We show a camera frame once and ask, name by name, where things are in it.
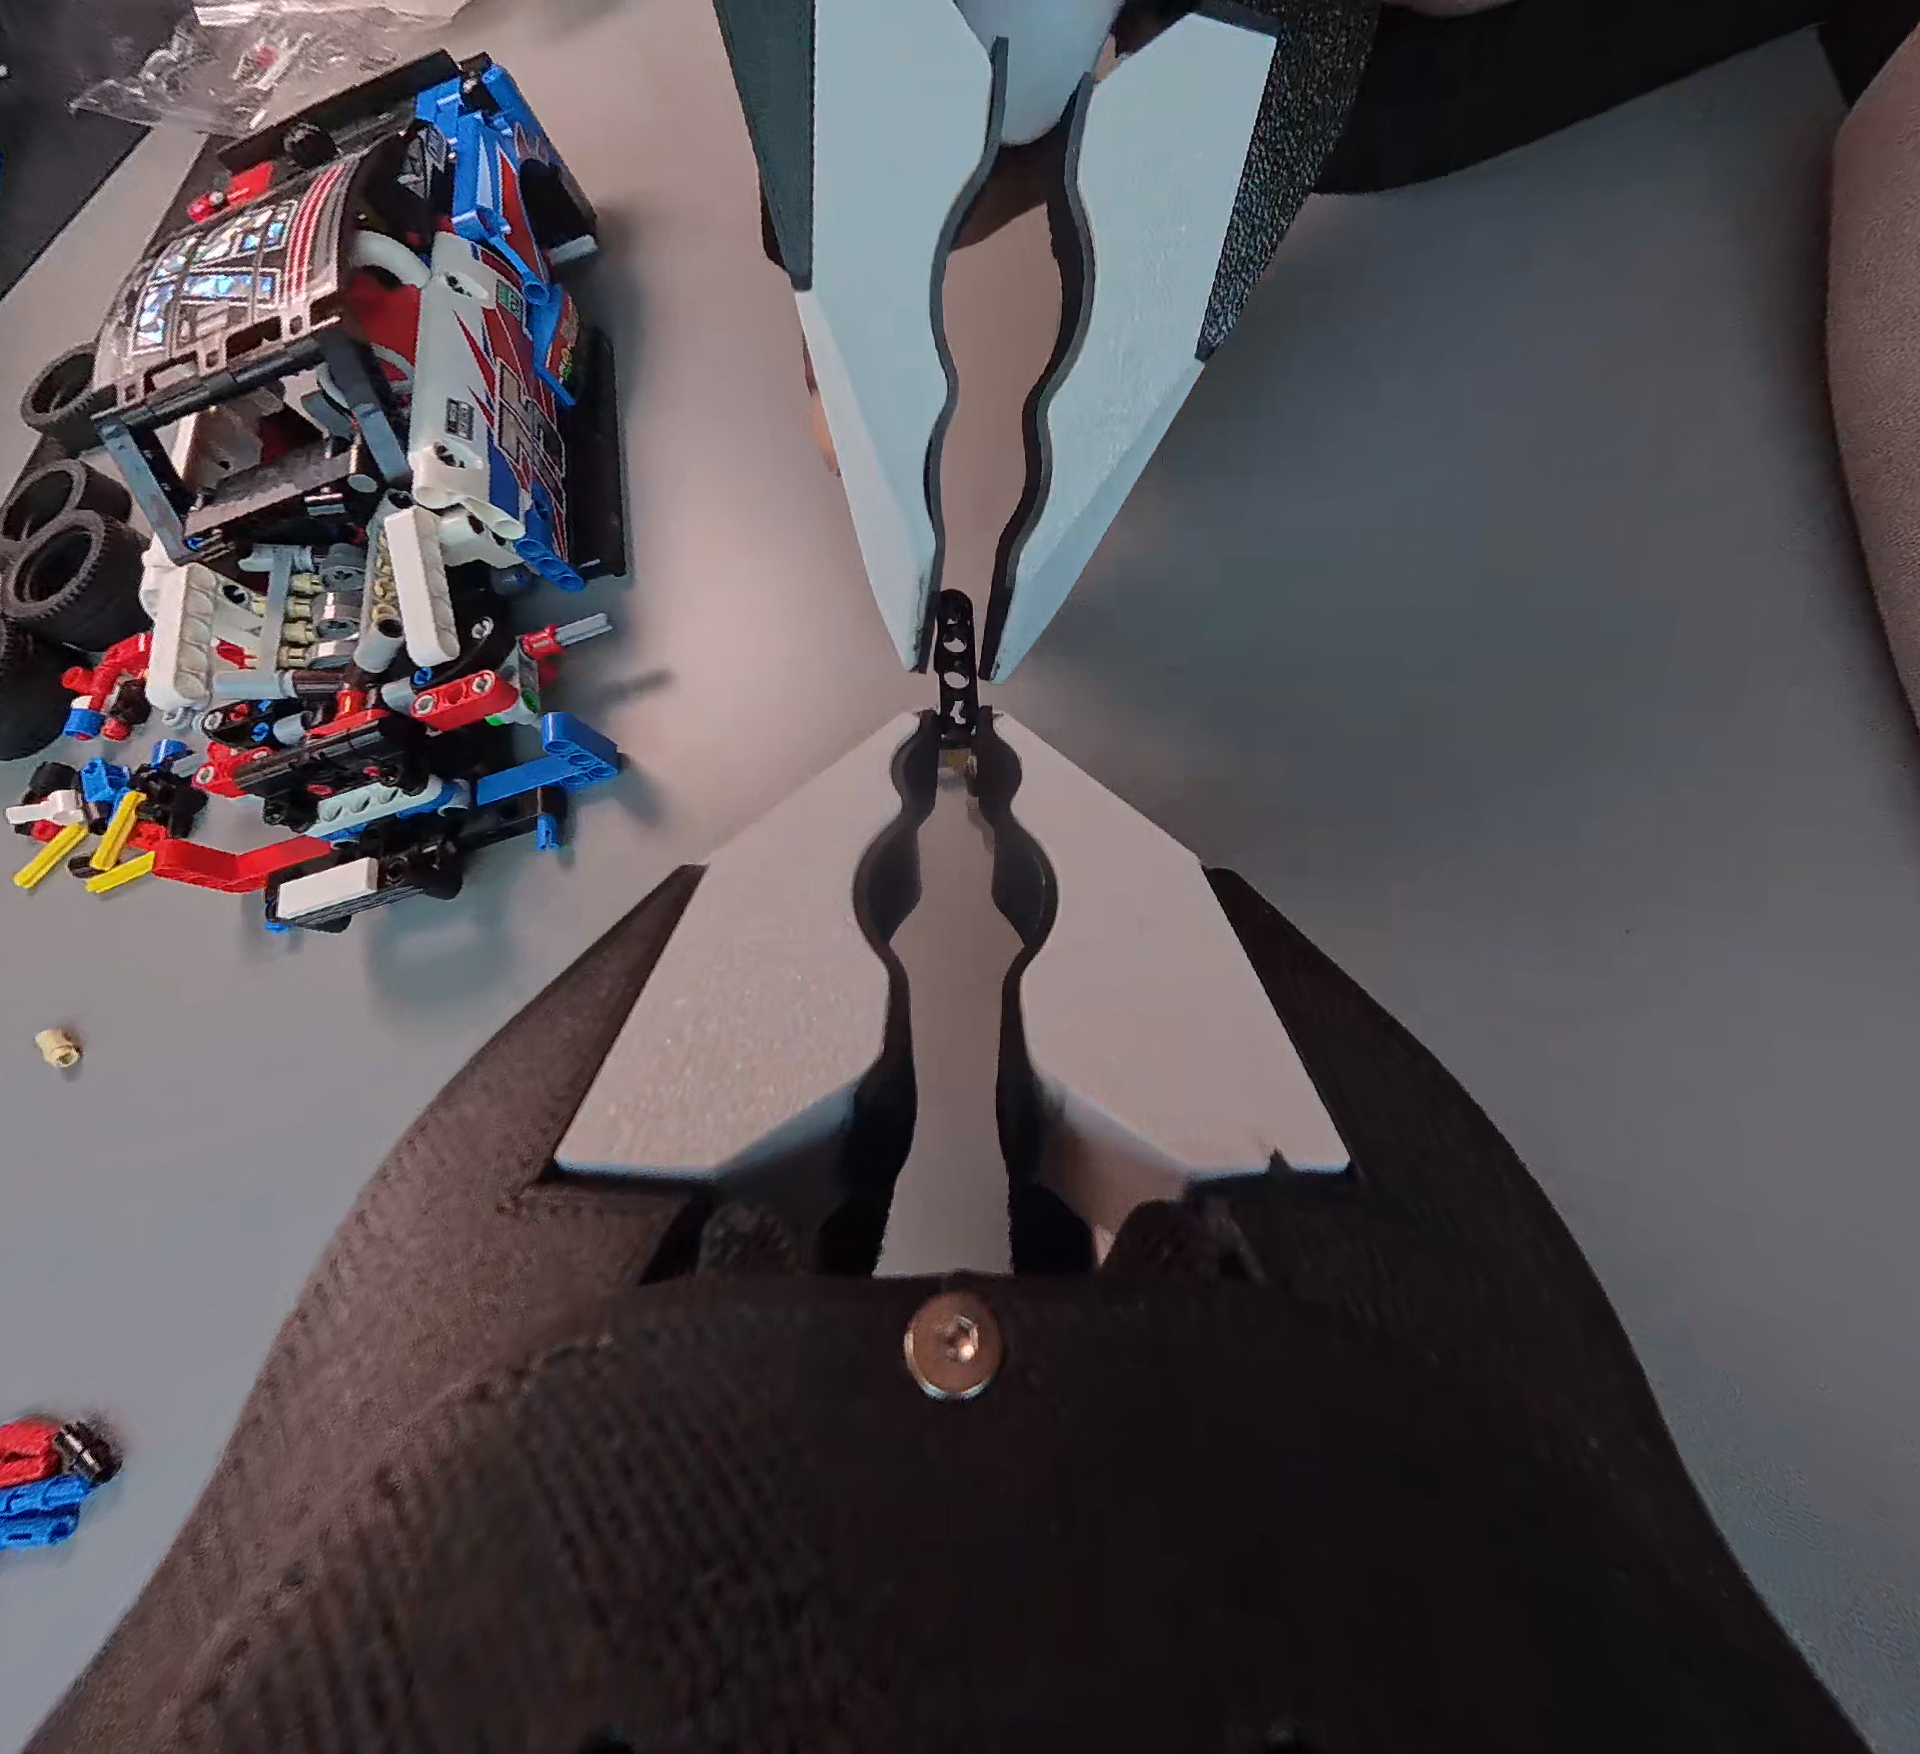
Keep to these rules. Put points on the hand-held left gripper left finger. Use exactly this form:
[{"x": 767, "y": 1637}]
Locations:
[{"x": 720, "y": 1033}]

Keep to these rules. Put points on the heap of assorted loose bricks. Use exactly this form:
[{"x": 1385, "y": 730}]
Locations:
[{"x": 112, "y": 832}]

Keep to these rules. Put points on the grey desk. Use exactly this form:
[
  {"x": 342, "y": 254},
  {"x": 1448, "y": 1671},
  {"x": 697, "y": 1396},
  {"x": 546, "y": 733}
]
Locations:
[{"x": 1426, "y": 736}]

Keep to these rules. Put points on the black brick beam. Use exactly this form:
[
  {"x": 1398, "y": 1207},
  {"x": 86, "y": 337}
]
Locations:
[{"x": 942, "y": 653}]

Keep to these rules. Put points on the small tan brick pin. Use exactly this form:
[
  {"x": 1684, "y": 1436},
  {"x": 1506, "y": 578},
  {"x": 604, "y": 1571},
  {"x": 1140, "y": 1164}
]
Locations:
[{"x": 60, "y": 1045}]

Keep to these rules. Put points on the pile of blue red pins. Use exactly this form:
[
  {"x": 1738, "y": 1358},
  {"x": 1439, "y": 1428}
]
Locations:
[{"x": 39, "y": 1499}]

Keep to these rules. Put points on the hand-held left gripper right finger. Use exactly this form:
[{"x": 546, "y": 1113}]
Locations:
[{"x": 1186, "y": 1033}]

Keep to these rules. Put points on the person's right hand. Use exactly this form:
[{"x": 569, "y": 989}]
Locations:
[{"x": 998, "y": 314}]

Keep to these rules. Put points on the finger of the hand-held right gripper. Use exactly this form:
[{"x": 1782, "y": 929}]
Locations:
[
  {"x": 871, "y": 283},
  {"x": 1140, "y": 283}
]

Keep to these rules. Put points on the toy brick race car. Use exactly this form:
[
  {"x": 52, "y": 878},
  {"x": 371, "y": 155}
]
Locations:
[{"x": 452, "y": 434}]

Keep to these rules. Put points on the person's beige hoodie torso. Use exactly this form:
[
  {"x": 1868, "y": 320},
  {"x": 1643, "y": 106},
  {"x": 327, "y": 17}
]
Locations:
[{"x": 1883, "y": 434}]

